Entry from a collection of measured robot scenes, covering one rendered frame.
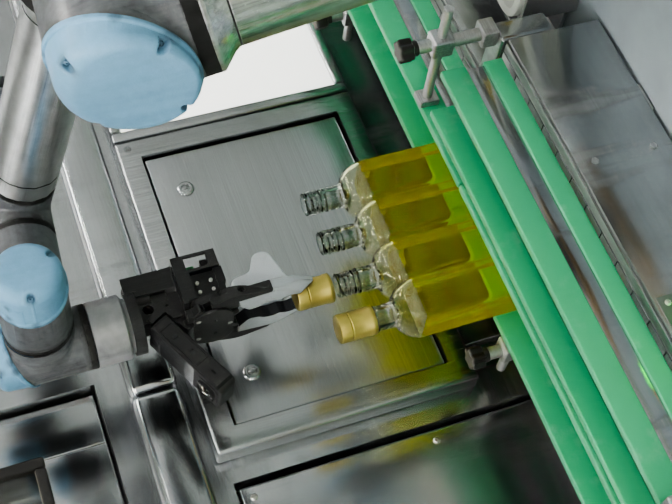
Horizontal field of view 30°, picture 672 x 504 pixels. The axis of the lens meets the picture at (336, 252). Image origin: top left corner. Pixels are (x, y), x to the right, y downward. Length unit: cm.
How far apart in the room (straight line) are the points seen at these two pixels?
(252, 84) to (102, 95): 79
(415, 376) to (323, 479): 17
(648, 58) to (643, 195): 17
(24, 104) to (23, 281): 18
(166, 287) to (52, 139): 25
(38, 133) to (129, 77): 29
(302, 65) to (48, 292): 66
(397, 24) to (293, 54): 22
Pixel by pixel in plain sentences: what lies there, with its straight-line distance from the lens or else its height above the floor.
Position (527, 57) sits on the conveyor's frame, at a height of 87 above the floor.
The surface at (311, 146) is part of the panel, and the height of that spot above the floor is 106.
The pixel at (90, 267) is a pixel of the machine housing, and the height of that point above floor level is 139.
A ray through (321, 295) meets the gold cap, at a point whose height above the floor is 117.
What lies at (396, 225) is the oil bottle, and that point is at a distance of 148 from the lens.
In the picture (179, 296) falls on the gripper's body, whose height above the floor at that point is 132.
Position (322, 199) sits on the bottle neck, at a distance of 151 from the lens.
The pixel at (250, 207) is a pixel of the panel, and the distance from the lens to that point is 166.
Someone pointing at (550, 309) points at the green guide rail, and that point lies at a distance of 142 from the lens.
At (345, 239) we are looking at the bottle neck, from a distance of 148.
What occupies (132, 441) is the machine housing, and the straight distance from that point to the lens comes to 153.
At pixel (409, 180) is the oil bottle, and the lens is 152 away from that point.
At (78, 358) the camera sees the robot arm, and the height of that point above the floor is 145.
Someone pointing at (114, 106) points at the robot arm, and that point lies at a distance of 102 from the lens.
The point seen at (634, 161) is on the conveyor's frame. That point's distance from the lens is 145.
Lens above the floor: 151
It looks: 15 degrees down
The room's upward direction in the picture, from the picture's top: 105 degrees counter-clockwise
